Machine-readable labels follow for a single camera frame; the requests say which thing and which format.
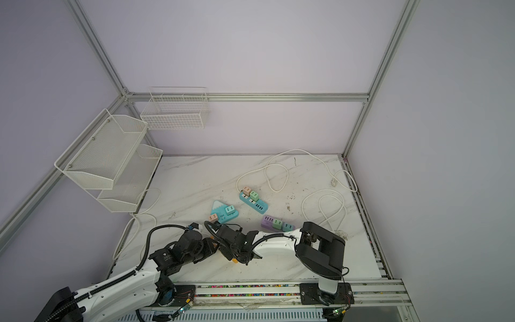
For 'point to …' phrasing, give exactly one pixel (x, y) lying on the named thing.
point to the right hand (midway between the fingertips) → (223, 243)
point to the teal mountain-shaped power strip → (218, 208)
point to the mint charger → (230, 210)
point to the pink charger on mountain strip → (212, 217)
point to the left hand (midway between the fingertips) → (216, 247)
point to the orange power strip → (235, 260)
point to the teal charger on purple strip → (287, 227)
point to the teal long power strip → (258, 205)
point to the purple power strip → (267, 222)
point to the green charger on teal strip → (254, 196)
